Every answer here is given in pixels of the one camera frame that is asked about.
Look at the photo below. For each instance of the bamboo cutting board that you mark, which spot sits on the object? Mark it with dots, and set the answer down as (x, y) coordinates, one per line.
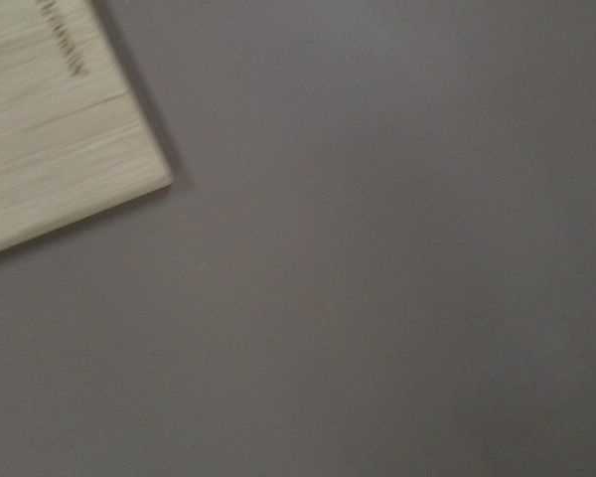
(74, 140)

